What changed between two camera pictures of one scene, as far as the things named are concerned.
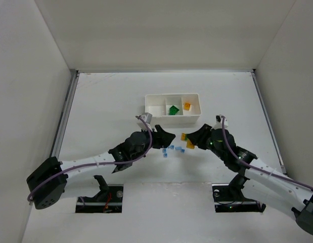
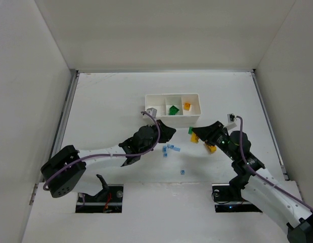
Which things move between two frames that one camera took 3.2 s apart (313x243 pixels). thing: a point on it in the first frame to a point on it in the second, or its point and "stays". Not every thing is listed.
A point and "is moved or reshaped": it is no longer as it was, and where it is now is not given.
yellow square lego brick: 187,106 stays
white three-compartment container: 173,109 stays
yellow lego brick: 189,145 is moved or reshaped
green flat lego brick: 173,110 stays
